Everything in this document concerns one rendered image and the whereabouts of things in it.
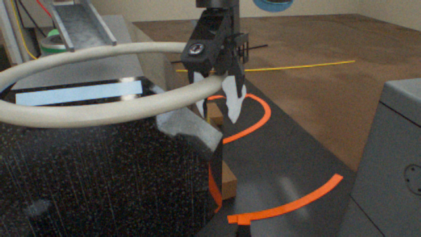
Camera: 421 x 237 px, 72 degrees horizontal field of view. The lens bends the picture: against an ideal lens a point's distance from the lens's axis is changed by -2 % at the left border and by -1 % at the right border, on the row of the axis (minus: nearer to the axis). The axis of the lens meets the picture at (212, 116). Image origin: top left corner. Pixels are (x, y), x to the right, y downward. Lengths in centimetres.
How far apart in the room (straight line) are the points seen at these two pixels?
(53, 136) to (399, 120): 91
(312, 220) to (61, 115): 135
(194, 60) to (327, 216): 134
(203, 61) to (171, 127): 49
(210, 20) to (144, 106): 17
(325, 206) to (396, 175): 78
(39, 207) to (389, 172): 102
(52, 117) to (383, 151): 84
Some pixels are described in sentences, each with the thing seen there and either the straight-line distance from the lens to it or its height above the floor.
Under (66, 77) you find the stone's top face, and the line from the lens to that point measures 94.
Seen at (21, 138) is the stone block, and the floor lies 75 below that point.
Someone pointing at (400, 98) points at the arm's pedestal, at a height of 83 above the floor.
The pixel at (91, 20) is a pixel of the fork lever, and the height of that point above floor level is 97.
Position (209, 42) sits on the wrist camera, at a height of 104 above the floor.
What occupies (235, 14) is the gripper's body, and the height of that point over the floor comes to 107.
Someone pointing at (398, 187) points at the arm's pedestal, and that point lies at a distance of 96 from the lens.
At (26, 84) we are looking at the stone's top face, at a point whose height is 85.
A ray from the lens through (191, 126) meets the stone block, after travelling 93.
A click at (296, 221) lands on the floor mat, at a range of 157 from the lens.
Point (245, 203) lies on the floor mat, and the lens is 160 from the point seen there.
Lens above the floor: 115
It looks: 29 degrees down
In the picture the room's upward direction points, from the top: straight up
